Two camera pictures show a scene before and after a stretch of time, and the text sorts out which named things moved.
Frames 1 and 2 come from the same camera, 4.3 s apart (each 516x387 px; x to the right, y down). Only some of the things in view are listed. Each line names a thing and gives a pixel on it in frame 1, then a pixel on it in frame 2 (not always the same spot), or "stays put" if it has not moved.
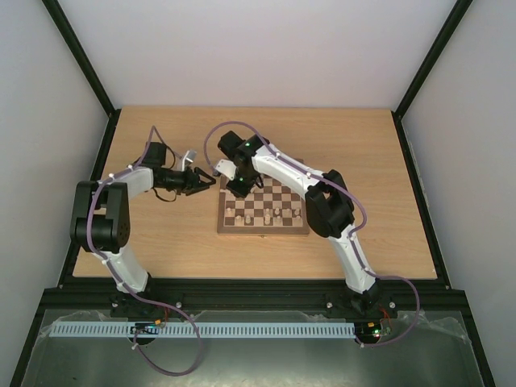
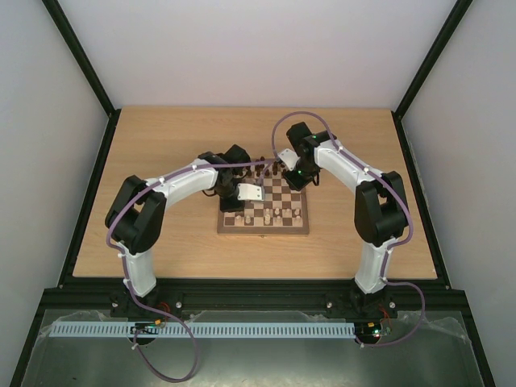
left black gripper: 193,183 to 226,206
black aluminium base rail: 425,296 stays put
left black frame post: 87,69 stays put
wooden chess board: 275,209 stays put
